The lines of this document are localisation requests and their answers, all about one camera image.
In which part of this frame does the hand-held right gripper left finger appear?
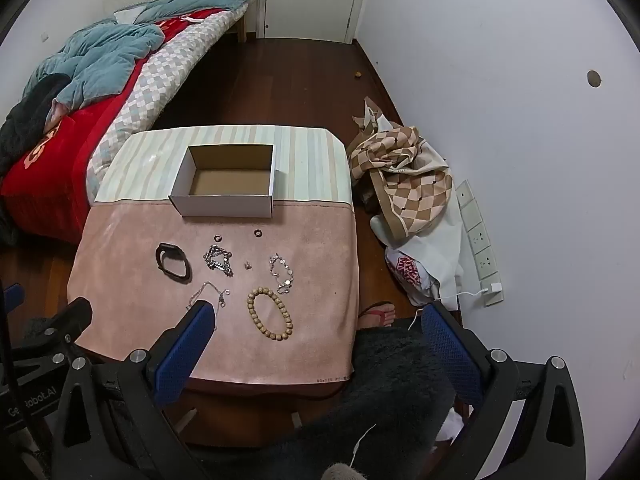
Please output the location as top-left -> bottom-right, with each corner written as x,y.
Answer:
50,300 -> 218,480

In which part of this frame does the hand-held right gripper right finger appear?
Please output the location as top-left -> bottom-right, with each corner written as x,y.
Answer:
421,304 -> 587,480

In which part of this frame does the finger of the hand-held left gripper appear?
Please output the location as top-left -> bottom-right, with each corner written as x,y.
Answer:
1,282 -> 26,322
12,297 -> 94,348

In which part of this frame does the thin silver chain bracelet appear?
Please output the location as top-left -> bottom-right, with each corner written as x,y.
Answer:
186,281 -> 231,311

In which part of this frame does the wooden bead bracelet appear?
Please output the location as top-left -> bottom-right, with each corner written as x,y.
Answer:
245,286 -> 292,343

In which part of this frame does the chunky silver chain bracelet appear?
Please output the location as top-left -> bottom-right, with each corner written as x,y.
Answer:
202,244 -> 235,277

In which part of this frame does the black wristband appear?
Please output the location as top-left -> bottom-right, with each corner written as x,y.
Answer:
155,242 -> 192,283

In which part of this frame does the silver disc bracelet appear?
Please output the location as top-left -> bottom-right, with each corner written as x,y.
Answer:
269,253 -> 296,295

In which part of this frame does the white cardboard box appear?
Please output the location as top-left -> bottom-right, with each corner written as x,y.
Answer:
168,144 -> 277,219

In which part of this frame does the person's dark fleece-clad leg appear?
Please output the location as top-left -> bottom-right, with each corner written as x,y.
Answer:
270,327 -> 457,480

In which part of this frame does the person's foot in red sandal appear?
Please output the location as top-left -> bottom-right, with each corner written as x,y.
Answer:
357,301 -> 396,328

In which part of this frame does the white bag with red print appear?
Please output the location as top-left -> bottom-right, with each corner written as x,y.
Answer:
370,200 -> 468,308

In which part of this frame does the white power strip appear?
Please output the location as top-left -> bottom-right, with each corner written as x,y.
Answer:
455,180 -> 505,307

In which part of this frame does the bed with red blanket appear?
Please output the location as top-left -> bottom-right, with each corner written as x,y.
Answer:
0,7 -> 221,246

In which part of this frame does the dark fuzzy garment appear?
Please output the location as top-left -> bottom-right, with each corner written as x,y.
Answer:
0,72 -> 71,176

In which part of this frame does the brown checkered cloth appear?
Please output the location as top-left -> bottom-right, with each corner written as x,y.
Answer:
347,97 -> 453,248

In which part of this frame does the blue quilt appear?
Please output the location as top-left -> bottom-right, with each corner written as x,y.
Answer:
22,0 -> 251,111

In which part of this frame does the checkered bed sheet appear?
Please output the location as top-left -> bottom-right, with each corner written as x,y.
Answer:
86,10 -> 246,206

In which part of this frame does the white charger with cable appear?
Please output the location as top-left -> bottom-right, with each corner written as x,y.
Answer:
407,282 -> 502,333

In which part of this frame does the wooden bed frame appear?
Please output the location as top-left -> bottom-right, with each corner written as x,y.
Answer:
235,0 -> 263,43

